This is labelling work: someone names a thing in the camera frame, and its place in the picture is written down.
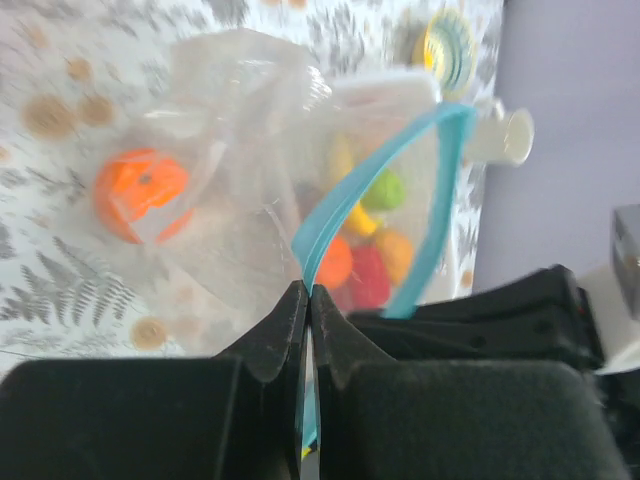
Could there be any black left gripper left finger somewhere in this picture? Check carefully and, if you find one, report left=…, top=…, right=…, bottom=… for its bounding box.
left=1, top=281, right=308, bottom=479

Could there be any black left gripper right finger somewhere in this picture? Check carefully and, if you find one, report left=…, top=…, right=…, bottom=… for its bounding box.
left=310, top=287, right=630, bottom=479

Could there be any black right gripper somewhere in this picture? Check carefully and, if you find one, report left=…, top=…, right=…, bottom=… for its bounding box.
left=347, top=265, right=604, bottom=370

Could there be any green lime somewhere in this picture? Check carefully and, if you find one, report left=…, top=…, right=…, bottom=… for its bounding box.
left=361, top=169, right=406, bottom=211

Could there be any clear zip top bag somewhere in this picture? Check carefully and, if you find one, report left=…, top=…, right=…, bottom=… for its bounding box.
left=92, top=27, right=479, bottom=451

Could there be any orange tangerine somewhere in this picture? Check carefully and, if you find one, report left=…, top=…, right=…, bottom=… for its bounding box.
left=315, top=235, right=353, bottom=289
left=92, top=148, right=189, bottom=244

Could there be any red bell pepper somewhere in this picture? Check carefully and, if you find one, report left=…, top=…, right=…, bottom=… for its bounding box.
left=332, top=244, right=391, bottom=312

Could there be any yellow lemon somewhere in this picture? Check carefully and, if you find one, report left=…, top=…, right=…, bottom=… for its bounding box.
left=374, top=228, right=414, bottom=286

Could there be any white mug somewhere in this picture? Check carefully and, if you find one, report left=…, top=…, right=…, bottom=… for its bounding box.
left=464, top=97, right=535, bottom=166

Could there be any yellow banana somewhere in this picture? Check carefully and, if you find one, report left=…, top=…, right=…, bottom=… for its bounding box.
left=329, top=134, right=379, bottom=238

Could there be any white plastic basket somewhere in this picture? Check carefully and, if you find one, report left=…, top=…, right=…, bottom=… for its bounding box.
left=335, top=71, right=474, bottom=309

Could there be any dark brown avocado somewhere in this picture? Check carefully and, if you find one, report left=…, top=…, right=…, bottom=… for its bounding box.
left=294, top=182, right=325, bottom=219

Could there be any floral table mat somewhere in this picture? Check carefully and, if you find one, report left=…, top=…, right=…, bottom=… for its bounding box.
left=1, top=1, right=503, bottom=360

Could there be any small patterned bowl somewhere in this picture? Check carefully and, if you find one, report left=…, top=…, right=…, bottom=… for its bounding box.
left=424, top=8, right=476, bottom=99

